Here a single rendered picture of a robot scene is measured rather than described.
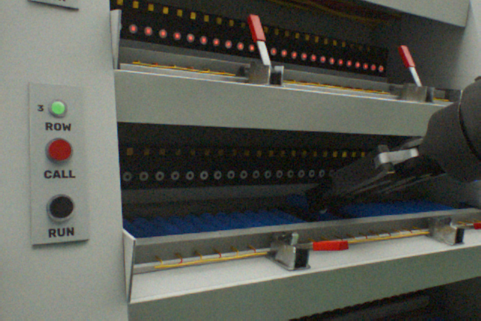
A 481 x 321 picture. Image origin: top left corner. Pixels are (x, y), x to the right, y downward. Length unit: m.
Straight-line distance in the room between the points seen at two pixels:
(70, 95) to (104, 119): 0.03
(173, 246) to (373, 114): 0.30
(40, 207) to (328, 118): 0.33
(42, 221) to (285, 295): 0.23
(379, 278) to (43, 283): 0.35
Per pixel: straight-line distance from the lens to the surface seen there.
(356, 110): 0.60
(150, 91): 0.44
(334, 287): 0.53
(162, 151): 0.59
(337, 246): 0.45
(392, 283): 0.60
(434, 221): 0.70
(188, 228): 0.52
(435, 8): 0.83
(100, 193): 0.40
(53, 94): 0.41
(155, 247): 0.46
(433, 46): 0.92
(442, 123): 0.48
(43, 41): 0.42
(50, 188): 0.39
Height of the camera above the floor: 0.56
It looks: 13 degrees up
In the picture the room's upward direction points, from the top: 7 degrees counter-clockwise
